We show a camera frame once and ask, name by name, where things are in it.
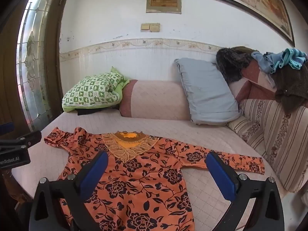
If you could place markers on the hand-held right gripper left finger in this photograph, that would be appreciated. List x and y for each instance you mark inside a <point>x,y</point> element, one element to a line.
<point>94,173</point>

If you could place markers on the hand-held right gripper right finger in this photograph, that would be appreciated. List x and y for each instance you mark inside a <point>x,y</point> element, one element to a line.
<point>220,175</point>

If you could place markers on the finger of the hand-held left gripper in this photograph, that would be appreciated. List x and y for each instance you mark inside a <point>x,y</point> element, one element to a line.
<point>28,138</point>

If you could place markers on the orange floral shirt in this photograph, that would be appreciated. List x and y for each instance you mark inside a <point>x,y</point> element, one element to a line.
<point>144,173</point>

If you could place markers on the black cloth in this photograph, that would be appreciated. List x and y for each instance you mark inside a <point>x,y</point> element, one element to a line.
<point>87,111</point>

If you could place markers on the striped floral sofa backrest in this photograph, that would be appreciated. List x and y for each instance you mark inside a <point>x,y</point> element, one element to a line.
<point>276,144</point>

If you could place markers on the green patterned pillow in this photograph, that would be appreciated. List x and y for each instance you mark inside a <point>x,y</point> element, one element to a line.
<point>93,90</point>

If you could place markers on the light blue pillow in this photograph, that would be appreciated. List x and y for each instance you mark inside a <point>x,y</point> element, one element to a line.
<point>207,91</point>

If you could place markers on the wooden door with glass pane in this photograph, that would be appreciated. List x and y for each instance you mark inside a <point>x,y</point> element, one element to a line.
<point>31,53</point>

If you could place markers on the brown cloth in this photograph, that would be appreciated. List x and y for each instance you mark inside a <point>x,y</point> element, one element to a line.
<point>292,86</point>

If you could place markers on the dark furry cloth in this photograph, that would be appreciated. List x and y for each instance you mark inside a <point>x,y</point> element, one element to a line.
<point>231,61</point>

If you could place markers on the blue cloth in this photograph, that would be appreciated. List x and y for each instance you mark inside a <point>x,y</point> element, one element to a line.
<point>264,61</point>

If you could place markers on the teal striped cloth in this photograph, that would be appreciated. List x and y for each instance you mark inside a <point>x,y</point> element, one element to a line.
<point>294,57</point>

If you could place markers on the beige light switch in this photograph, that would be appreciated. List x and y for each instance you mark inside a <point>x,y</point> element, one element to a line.
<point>145,27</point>
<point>155,27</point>

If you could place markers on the framed wall plaque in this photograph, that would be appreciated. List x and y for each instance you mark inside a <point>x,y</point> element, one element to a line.
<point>163,2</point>

